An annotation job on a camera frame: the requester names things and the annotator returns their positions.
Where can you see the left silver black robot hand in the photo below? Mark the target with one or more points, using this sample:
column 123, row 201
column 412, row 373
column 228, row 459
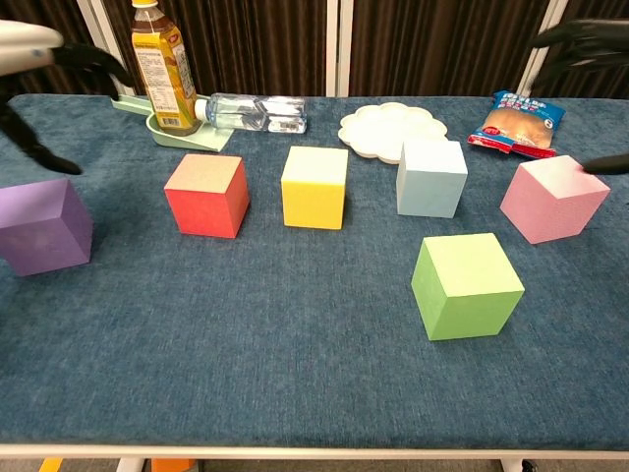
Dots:
column 29, row 46

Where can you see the blue fabric table cover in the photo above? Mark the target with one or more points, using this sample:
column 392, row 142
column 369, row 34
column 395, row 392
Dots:
column 245, row 354

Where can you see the clear plastic water bottle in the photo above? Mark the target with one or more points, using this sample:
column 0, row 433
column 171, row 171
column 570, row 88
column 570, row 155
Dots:
column 255, row 113

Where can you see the light blue foam cube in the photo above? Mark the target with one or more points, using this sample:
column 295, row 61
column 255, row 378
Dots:
column 427, row 187

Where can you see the pink foam cube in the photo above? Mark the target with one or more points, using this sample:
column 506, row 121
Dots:
column 550, row 211

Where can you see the white flower-shaped paint palette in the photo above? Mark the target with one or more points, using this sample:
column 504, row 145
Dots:
column 388, row 128

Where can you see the dark folding screen panel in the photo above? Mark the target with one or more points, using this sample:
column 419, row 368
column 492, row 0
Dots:
column 69, row 15
column 589, row 83
column 432, row 44
column 245, row 44

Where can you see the red foam cube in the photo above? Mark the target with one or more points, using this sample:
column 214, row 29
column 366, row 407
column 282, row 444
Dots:
column 206, row 211

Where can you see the mint green cutting board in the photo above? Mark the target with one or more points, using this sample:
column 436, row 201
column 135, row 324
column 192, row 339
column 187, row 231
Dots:
column 196, row 142

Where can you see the yellow foam cube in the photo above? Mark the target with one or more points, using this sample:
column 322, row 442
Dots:
column 314, row 201

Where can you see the blue red snack bag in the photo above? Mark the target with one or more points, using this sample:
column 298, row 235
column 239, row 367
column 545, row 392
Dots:
column 521, row 123

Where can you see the white table frame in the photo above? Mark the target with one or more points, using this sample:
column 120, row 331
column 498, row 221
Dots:
column 295, row 452

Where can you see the orange object under table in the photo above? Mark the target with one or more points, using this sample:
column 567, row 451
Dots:
column 172, row 465

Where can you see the green foam cube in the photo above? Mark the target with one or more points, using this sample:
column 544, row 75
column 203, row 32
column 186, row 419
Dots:
column 467, row 295

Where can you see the purple foam cube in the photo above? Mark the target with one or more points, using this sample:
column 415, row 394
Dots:
column 39, row 231

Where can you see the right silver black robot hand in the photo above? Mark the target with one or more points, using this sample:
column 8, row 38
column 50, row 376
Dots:
column 589, row 41

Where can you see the tea bottle with yellow cap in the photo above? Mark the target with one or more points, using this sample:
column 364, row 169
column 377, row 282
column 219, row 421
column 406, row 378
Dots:
column 164, row 74

